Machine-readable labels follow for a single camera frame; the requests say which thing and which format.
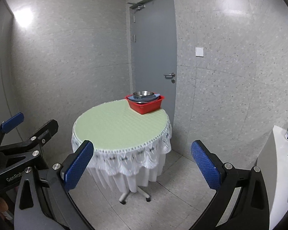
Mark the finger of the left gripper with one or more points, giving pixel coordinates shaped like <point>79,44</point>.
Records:
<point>40,137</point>
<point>10,124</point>

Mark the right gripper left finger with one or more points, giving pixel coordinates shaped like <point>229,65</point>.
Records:
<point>43,200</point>

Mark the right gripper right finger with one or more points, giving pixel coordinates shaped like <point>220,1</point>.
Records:
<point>251,209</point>

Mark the large steel bowl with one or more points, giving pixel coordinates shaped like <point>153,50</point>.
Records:
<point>144,100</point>

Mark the small steel bowl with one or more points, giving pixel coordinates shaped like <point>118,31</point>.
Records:
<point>142,94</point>

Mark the blue plastic plate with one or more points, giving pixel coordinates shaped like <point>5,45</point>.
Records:
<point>143,96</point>

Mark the person's left hand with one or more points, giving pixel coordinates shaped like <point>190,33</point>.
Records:
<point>5,214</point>

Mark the white counter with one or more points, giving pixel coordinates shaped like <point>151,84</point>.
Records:
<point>273,163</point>

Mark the white table base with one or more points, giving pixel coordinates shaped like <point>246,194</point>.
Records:
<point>139,190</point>

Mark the green checkered tablecloth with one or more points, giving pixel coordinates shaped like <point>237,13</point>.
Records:
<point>129,148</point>

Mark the red plastic basin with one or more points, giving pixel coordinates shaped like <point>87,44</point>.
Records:
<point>146,107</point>

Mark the grey door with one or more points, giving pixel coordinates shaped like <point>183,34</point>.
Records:
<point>154,50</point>

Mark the door closer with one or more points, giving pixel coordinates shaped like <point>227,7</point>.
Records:
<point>136,6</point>

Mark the metal door handle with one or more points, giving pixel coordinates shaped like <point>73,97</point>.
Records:
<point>170,77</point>

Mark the white light switch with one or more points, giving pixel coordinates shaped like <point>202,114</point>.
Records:
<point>199,52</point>

